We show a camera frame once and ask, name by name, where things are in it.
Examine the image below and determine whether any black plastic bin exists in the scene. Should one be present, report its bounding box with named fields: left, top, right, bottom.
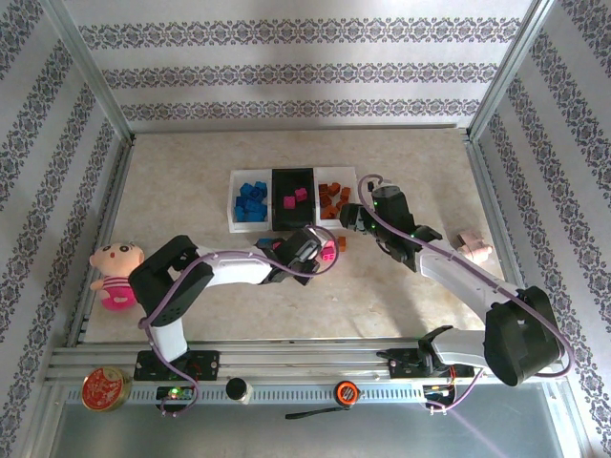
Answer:
left=269, top=166, right=321, bottom=230

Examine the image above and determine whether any white plastic bin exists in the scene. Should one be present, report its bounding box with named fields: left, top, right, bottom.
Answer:
left=227, top=167, right=276, bottom=234
left=314, top=165, right=359, bottom=229

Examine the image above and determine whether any small pale pink toy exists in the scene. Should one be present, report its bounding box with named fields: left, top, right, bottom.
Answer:
left=453, top=230, right=494, bottom=263

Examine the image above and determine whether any orange black tape measure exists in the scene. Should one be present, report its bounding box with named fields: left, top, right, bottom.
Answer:
left=284, top=380, right=363, bottom=421

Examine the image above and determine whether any black round knob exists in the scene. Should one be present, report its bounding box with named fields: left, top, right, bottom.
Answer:
left=224, top=377, right=253, bottom=406

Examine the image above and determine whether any bald cartoon plush doll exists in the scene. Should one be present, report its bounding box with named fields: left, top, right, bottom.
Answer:
left=89, top=240, right=147, bottom=312

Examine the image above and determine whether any small board with LEDs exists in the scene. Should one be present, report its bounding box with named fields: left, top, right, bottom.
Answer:
left=156, top=385, right=198, bottom=403

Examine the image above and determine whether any grey metal panel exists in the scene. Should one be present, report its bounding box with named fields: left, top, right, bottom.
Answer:
left=47, top=381, right=574, bottom=458

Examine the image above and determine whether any red round tin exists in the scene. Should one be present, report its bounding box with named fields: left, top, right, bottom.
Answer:
left=79, top=365, right=133, bottom=412

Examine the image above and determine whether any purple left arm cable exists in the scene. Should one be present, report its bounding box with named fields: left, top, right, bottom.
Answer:
left=137, top=224, right=340, bottom=419

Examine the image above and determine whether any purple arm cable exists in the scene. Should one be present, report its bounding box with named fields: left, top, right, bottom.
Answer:
left=137, top=224, right=340, bottom=419
left=358, top=174, right=574, bottom=416

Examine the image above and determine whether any aluminium side rail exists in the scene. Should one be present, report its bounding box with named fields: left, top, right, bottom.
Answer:
left=465, top=135, right=562, bottom=347
left=64, top=135, right=137, bottom=347

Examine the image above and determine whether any wide aluminium mounting rail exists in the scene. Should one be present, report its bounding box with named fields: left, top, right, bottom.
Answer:
left=45, top=339, right=559, bottom=383

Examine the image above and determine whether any thin pale frame rail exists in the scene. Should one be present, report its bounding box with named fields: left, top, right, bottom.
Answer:
left=131, top=122, right=472, bottom=137

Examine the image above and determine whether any slotted grey cable duct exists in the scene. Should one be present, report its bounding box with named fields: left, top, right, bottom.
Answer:
left=64, top=383, right=431, bottom=406

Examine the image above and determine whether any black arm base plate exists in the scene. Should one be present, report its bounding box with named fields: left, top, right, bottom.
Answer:
left=376, top=347, right=476, bottom=381
left=133, top=349, right=221, bottom=382

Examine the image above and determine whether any aluminium frame post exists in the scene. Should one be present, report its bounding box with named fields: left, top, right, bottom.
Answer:
left=40, top=0, right=137, bottom=144
left=467, top=0, right=562, bottom=142

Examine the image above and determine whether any small board with wires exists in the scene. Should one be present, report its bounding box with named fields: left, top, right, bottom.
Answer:
left=422, top=379, right=459, bottom=400

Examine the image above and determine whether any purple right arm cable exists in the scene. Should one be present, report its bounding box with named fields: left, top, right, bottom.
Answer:
left=358, top=174, right=574, bottom=416

